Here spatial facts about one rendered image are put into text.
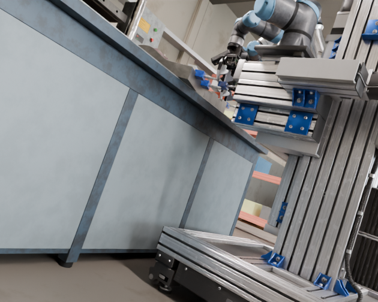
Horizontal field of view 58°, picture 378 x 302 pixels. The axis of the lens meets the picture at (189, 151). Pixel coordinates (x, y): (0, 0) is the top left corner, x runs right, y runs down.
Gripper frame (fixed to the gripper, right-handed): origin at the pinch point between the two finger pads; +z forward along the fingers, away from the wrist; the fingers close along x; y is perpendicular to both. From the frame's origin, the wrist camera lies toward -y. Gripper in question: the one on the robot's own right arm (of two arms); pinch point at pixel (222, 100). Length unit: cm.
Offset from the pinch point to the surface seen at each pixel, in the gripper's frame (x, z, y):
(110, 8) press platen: -49, -30, -67
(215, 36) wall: 295, -200, -231
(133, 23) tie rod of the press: -34, -30, -60
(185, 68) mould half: -73, 11, 23
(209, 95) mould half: -37.6, 9.5, 14.1
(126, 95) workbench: -91, 31, 15
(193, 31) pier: 231, -173, -229
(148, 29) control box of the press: -9, -40, -72
